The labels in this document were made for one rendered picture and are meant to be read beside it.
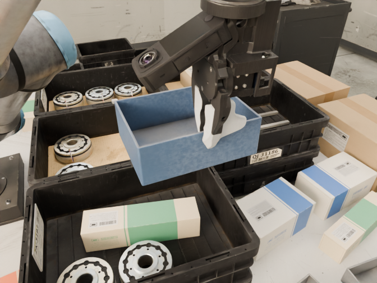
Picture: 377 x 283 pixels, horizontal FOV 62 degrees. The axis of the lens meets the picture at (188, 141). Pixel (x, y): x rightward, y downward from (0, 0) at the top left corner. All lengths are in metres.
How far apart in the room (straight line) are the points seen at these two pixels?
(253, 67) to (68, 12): 3.62
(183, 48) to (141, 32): 3.78
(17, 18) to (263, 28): 0.27
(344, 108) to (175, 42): 0.90
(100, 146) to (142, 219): 0.37
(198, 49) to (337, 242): 0.64
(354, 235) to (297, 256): 0.15
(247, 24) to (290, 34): 1.98
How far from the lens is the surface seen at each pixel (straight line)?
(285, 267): 0.85
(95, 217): 0.69
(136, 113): 0.57
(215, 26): 0.35
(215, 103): 0.38
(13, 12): 0.39
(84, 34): 4.00
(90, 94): 1.21
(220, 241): 0.71
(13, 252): 0.95
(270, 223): 0.81
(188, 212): 0.67
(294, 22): 2.35
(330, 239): 0.87
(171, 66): 0.35
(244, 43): 0.39
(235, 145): 0.50
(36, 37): 0.62
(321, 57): 2.64
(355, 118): 1.15
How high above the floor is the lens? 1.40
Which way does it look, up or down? 36 degrees down
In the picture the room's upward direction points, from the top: straight up
